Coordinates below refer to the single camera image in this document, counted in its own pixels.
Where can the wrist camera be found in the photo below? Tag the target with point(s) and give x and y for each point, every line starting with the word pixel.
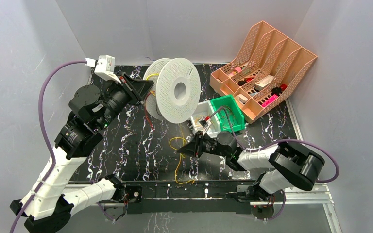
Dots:
pixel 104 67
pixel 204 124

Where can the white plastic bin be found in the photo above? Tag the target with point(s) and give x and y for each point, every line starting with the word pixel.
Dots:
pixel 205 109

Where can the green plastic bin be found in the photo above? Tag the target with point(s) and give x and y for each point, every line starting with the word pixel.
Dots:
pixel 231 119

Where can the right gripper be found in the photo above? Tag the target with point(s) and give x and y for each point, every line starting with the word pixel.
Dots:
pixel 192 148

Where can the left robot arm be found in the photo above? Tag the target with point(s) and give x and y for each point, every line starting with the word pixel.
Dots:
pixel 47 208

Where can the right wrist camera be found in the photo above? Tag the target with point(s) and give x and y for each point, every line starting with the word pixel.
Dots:
pixel 204 124

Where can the peach file organizer rack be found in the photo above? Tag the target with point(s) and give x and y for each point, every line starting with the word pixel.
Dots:
pixel 265 51

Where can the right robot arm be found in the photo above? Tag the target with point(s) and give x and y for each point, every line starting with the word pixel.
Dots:
pixel 288 163

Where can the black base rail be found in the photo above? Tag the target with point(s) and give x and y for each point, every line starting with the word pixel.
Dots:
pixel 212 196

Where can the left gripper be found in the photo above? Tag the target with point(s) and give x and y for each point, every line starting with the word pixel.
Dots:
pixel 127 91

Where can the white box in rack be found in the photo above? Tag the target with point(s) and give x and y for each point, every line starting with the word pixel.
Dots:
pixel 263 82

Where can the red capped item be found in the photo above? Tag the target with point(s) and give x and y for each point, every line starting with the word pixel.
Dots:
pixel 283 87

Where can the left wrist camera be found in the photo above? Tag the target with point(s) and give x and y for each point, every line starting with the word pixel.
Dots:
pixel 104 67

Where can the white perforated cable spool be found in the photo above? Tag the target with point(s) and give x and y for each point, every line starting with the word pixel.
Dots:
pixel 176 89

